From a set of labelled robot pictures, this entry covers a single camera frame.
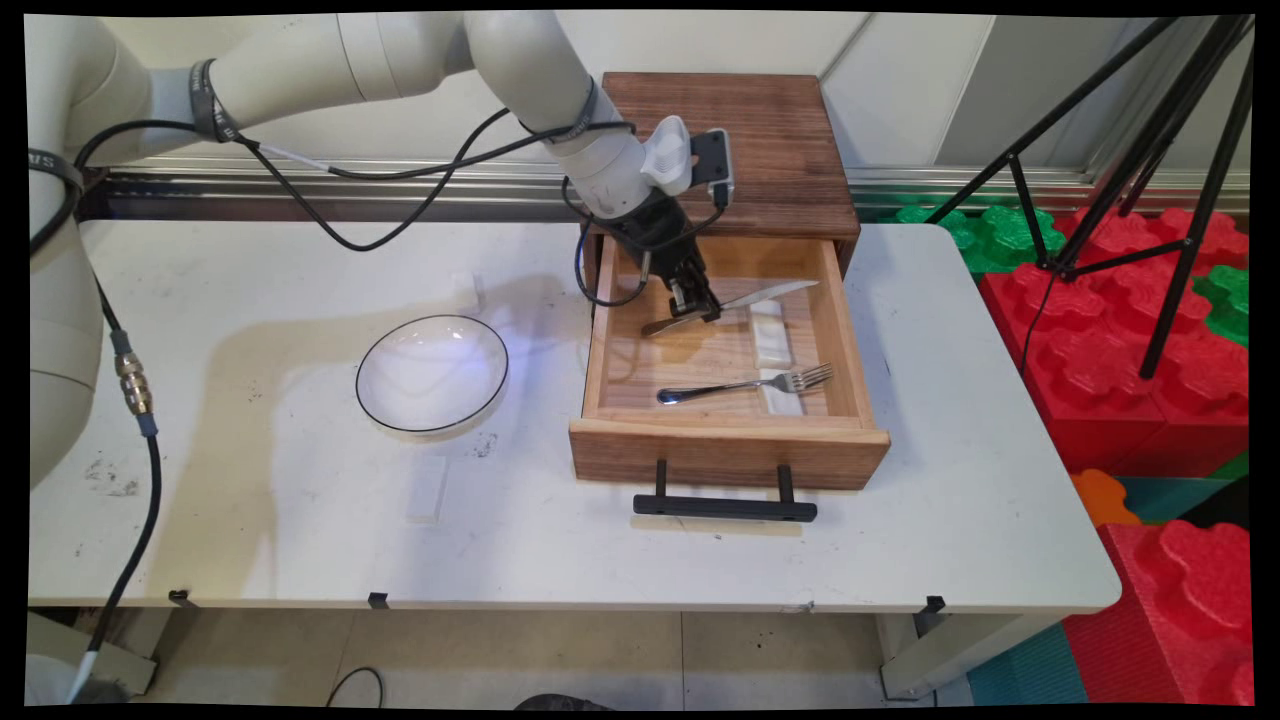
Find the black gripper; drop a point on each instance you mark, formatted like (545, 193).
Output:
(650, 235)

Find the white table leg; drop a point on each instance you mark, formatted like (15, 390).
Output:
(950, 650)

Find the silver fork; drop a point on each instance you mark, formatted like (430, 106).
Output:
(700, 391)

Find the orange foam piece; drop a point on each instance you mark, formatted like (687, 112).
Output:
(1100, 498)

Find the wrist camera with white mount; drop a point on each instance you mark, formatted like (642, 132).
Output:
(710, 155)

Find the aluminium wall rail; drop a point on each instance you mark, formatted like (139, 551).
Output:
(900, 185)

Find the black tripod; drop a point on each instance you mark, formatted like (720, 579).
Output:
(1190, 243)

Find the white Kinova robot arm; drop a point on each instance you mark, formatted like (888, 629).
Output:
(400, 50)

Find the large red foam block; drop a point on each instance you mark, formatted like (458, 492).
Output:
(1090, 380)

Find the dark wooden cabinet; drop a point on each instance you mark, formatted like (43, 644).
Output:
(790, 150)

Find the green foam block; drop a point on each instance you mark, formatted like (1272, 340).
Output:
(1000, 235)
(1228, 300)

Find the white ceramic cutlery rest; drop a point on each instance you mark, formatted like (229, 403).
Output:
(428, 488)
(785, 403)
(467, 290)
(770, 335)

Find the light wooden drawer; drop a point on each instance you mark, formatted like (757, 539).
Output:
(700, 365)

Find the silver table knife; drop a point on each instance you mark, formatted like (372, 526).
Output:
(770, 293)

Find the white plate with black rim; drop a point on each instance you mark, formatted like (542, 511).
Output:
(432, 372)

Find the teal foam mat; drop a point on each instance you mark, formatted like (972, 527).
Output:
(1175, 495)
(1025, 670)

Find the grey table leg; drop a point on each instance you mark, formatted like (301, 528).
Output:
(125, 665)

